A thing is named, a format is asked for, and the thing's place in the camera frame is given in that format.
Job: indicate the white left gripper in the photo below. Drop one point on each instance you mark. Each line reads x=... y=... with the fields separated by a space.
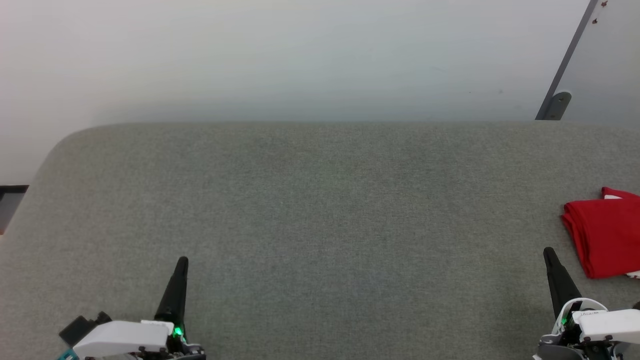
x=125 y=337

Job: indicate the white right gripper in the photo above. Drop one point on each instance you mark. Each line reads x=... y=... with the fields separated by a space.
x=610 y=325

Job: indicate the red and white jersey shirt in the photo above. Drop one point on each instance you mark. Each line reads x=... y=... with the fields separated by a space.
x=607 y=235

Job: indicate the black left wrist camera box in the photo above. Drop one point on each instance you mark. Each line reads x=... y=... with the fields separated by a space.
x=80 y=327

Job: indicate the grey metal post bracket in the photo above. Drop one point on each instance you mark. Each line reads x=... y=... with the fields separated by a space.
x=559 y=106

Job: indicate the grey slanted metal post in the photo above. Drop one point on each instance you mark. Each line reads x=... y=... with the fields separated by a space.
x=570 y=52

